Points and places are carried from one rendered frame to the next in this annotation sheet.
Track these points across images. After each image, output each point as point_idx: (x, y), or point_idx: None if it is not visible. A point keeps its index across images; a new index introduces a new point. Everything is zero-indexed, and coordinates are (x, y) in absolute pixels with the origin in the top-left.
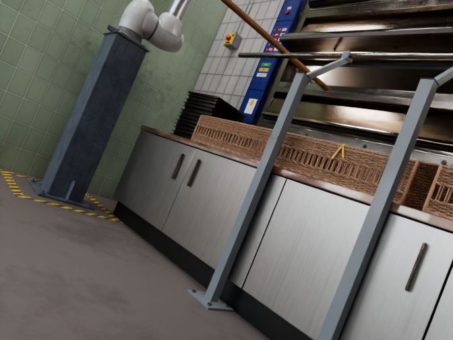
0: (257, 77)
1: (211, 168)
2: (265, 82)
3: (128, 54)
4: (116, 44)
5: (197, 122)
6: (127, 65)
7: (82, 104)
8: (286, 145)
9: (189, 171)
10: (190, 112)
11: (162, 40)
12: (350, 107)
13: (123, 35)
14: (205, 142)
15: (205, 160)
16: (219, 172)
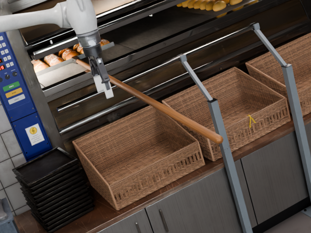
0: (13, 104)
1: (176, 204)
2: (31, 102)
3: (14, 223)
4: (16, 229)
5: (111, 193)
6: (18, 232)
7: None
8: (214, 143)
9: (155, 224)
10: (53, 197)
11: None
12: (135, 70)
13: (12, 215)
14: (137, 198)
15: (165, 205)
16: (186, 199)
